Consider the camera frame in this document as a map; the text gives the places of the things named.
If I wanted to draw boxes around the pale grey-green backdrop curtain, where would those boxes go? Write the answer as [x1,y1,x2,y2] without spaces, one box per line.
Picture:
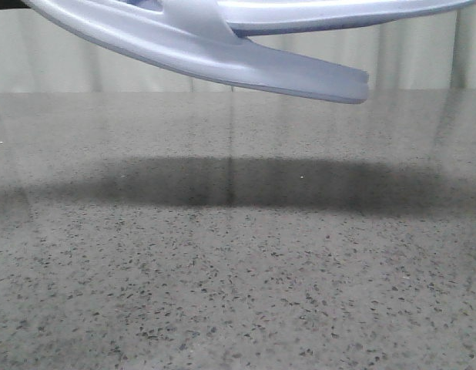
[0,5,476,93]

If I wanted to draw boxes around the light blue slipper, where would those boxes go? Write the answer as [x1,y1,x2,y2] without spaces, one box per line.
[217,0,476,36]
[27,0,369,103]

